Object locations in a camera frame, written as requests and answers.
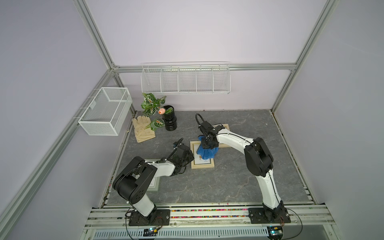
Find blue microfiber cloth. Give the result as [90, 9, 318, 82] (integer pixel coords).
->
[197, 136, 219, 160]

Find gold frame with deer print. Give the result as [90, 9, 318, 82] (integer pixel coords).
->
[190, 141, 215, 170]

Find gold frame with plant print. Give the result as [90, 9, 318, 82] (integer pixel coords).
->
[213, 124, 230, 148]

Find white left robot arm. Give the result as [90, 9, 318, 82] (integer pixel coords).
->
[113, 142, 194, 219]

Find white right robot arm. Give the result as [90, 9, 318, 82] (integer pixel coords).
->
[197, 121, 286, 222]

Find glossy black vase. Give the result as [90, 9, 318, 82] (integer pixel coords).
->
[162, 105, 177, 131]

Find cream work glove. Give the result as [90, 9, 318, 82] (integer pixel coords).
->
[133, 116, 156, 143]

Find green artificial plant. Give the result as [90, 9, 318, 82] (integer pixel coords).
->
[141, 93, 175, 131]

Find green picture frame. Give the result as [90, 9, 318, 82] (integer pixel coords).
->
[148, 177, 160, 192]

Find white wire wall shelf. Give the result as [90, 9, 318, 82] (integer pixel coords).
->
[141, 62, 232, 95]

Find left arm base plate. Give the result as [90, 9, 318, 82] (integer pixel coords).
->
[128, 208, 171, 227]

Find white wire basket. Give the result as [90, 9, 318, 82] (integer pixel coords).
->
[78, 87, 133, 136]

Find aluminium rail base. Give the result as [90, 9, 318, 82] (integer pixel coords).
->
[80, 202, 344, 240]

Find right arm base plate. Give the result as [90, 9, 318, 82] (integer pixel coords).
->
[248, 208, 291, 224]

